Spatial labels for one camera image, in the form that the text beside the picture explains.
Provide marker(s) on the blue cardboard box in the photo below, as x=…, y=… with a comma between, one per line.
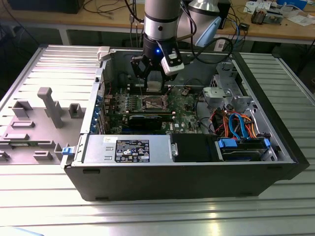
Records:
x=292, y=3

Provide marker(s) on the green motherboard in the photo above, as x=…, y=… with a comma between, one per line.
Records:
x=183, y=115

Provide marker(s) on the printed paper sheets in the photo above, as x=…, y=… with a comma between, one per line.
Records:
x=253, y=6

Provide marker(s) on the wooden desk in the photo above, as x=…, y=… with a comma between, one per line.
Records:
x=49, y=19

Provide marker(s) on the grey parts rack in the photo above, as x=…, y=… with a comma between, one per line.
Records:
x=53, y=113

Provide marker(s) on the silver power supply unit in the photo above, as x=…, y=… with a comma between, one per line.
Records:
x=98, y=147

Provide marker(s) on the black graphics card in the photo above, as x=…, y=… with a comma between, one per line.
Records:
x=145, y=121

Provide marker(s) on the blue plastic latch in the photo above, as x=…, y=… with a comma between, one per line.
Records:
x=67, y=151

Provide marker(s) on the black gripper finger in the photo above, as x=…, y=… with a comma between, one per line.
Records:
x=147, y=84
x=161, y=84

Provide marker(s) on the CPU socket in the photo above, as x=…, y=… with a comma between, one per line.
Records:
x=152, y=103

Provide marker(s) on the black PC case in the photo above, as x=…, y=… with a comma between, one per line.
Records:
x=172, y=182

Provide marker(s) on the small black device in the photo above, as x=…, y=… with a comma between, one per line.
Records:
x=244, y=26

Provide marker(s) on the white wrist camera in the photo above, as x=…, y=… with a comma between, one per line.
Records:
x=173, y=62

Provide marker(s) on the beige case latch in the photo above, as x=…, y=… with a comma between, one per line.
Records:
x=103, y=52

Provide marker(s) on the metal electronics module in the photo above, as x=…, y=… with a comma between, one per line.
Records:
x=258, y=17

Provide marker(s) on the upright black box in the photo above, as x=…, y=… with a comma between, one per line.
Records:
x=226, y=17

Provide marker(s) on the silver CPU chip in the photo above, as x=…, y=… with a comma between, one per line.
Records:
x=154, y=86

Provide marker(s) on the black plastic shroud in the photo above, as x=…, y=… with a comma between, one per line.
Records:
x=192, y=147

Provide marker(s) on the hard disk blue carrier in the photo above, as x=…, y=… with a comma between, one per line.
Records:
x=227, y=143

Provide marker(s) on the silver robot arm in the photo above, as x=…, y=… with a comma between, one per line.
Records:
x=160, y=14

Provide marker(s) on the silver metal drive cage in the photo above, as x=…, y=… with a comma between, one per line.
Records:
x=216, y=94

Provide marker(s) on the metal locking lever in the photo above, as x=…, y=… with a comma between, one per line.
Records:
x=140, y=91

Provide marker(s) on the large black box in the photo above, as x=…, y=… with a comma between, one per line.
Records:
x=44, y=6

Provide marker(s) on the white paper sheets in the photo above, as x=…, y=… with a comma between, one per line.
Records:
x=302, y=20

